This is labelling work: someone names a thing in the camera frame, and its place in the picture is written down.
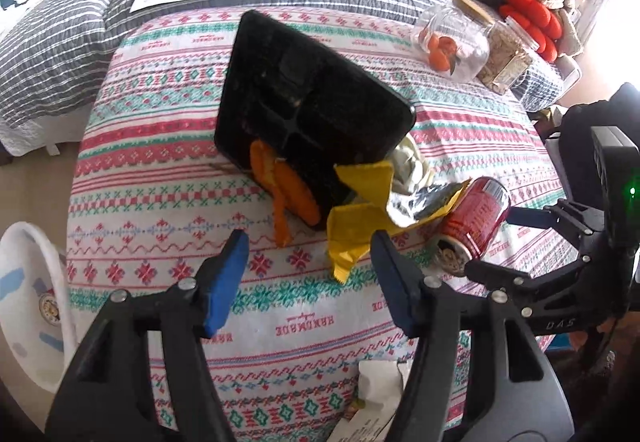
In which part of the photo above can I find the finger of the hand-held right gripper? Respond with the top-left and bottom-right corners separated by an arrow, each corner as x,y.
464,259 -> 568,309
507,198 -> 597,236

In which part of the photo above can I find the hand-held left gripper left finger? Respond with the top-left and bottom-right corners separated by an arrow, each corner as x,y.
45,229 -> 251,442

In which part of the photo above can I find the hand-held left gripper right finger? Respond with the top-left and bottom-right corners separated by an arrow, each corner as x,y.
370,229 -> 576,442

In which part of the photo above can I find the yellow snack bag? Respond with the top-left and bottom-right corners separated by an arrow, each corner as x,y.
327,159 -> 474,283

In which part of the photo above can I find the white paper wrapper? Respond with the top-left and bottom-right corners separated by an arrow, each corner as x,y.
332,359 -> 413,442

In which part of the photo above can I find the black plastic food tray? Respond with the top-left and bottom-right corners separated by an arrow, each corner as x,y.
214,10 -> 417,223

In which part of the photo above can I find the white trash bin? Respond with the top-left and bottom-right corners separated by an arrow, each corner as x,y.
0,221 -> 79,396

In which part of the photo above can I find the orange peel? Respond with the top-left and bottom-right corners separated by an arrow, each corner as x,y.
249,141 -> 322,247

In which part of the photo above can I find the silver foil wrapper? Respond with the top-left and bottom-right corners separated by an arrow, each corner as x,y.
390,137 -> 437,195

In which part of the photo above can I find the patterned tablecloth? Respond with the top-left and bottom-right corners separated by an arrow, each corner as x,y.
65,6 -> 576,442

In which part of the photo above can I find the clear plastic snack jar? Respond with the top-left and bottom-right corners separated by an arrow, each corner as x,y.
477,16 -> 544,96

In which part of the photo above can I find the glass jar with wooden lid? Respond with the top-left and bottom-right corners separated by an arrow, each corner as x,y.
410,0 -> 497,83

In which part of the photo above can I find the orange plush cushion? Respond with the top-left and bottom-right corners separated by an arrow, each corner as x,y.
499,0 -> 566,63

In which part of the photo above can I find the grey striped quilt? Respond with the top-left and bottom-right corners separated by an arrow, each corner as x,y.
0,0 -> 566,157

